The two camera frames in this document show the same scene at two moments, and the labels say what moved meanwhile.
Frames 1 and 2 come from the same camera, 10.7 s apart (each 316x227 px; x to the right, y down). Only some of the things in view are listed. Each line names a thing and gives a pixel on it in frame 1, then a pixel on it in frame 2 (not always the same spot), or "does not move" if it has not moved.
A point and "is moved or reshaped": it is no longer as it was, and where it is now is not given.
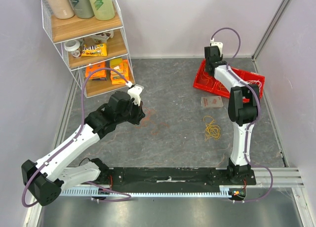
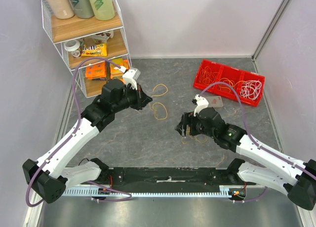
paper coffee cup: x=72 y=46 does not move
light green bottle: x=102 y=4 does not move
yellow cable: x=212 y=131 is moved or reshaped
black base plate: x=173 y=178 does not move
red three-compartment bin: x=207 y=82 does not move
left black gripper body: x=133 y=112 to x=138 y=101
